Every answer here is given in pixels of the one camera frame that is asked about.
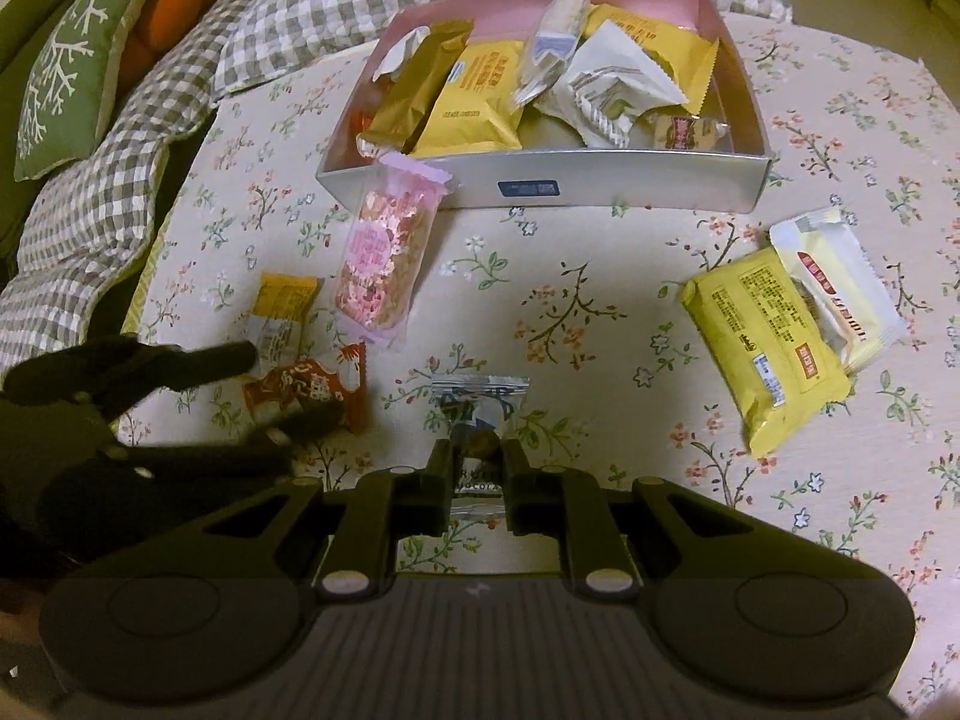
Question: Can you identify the blue white snack packet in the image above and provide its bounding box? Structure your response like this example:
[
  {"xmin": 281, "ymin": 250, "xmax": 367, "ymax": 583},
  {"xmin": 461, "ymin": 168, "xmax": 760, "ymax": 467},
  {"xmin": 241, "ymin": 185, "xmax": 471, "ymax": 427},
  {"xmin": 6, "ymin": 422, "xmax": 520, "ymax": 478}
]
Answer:
[{"xmin": 430, "ymin": 374, "xmax": 530, "ymax": 520}]

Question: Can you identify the red brown snack packet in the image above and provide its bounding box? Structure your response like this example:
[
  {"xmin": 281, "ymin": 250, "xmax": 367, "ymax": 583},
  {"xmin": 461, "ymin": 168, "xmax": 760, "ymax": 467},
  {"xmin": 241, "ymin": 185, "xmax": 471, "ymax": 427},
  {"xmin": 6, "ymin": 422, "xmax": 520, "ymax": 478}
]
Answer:
[{"xmin": 241, "ymin": 341, "xmax": 368, "ymax": 433}]

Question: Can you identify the small orange white packet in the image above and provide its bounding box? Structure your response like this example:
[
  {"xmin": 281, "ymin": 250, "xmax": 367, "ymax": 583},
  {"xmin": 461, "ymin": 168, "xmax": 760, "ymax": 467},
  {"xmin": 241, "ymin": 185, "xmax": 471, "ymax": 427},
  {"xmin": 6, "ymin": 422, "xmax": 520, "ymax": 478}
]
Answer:
[{"xmin": 245, "ymin": 271, "xmax": 322, "ymax": 377}]

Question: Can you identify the pink clear snack packet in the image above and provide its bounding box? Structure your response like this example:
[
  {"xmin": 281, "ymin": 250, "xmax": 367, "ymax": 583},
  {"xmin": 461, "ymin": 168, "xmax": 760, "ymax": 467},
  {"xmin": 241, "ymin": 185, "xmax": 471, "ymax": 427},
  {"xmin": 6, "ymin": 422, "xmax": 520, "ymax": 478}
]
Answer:
[{"xmin": 334, "ymin": 151, "xmax": 452, "ymax": 344}]

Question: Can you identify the yellow sandwich snack packet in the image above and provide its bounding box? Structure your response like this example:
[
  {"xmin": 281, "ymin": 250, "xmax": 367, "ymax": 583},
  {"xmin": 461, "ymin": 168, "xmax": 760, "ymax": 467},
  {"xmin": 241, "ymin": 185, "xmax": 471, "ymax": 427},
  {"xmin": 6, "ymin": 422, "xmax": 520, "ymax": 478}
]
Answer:
[{"xmin": 412, "ymin": 39, "xmax": 524, "ymax": 160}]

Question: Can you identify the large yellow snack packet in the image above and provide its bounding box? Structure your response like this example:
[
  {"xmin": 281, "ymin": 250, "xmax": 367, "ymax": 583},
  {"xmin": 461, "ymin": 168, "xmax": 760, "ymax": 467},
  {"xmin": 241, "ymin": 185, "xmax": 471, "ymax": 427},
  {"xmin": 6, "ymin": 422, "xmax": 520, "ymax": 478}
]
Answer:
[{"xmin": 680, "ymin": 249, "xmax": 851, "ymax": 457}]

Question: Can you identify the floral tablecloth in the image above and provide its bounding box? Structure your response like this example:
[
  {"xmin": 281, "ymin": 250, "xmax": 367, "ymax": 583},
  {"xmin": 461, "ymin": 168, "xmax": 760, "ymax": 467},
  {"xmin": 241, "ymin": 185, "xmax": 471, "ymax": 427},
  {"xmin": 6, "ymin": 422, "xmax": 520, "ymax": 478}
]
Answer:
[{"xmin": 124, "ymin": 16, "xmax": 958, "ymax": 713}]

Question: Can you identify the small brown candy packet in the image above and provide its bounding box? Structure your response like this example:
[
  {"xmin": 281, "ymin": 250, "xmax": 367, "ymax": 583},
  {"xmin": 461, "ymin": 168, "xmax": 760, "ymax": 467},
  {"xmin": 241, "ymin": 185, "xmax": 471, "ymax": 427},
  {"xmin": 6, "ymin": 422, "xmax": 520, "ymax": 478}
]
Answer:
[{"xmin": 652, "ymin": 114, "xmax": 729, "ymax": 151}]

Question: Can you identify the gold brown snack packet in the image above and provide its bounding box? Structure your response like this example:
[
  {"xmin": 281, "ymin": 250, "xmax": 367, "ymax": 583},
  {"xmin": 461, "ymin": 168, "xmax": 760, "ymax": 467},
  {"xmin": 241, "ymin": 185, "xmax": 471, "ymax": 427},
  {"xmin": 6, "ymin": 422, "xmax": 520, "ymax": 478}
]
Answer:
[{"xmin": 355, "ymin": 20, "xmax": 473, "ymax": 160}]

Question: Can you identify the green embroidered pillow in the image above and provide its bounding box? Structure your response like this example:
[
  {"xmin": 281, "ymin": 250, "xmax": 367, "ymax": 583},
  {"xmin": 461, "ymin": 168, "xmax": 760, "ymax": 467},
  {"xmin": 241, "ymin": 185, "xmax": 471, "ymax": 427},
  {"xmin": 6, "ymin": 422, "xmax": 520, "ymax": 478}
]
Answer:
[{"xmin": 13, "ymin": 0, "xmax": 146, "ymax": 182}]

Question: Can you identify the pink snack box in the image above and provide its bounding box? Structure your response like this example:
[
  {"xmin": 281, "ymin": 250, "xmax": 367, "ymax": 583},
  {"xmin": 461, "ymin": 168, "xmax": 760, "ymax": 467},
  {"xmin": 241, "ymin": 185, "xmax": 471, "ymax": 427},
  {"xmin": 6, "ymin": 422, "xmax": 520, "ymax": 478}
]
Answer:
[{"xmin": 316, "ymin": 0, "xmax": 771, "ymax": 213}]

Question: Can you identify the clear white snack packet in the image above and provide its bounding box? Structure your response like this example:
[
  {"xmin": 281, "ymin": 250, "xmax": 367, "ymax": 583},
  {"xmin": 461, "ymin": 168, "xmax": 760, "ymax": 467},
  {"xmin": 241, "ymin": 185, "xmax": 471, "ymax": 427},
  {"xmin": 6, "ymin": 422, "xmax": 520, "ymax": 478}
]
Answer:
[{"xmin": 512, "ymin": 0, "xmax": 590, "ymax": 109}]

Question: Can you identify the yellow orange snack packet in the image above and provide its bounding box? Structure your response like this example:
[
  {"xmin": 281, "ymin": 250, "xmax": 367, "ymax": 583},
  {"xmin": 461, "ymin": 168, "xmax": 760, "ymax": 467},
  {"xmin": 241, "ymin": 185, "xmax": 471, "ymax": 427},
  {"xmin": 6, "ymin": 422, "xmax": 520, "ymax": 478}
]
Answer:
[{"xmin": 584, "ymin": 4, "xmax": 719, "ymax": 115}]

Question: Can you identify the orange pumpkin plush pillow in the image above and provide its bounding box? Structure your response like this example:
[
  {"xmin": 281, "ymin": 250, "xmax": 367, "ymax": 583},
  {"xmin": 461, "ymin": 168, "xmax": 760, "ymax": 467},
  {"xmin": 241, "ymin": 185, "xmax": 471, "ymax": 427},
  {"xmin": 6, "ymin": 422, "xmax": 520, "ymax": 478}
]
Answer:
[{"xmin": 117, "ymin": 0, "xmax": 215, "ymax": 98}]

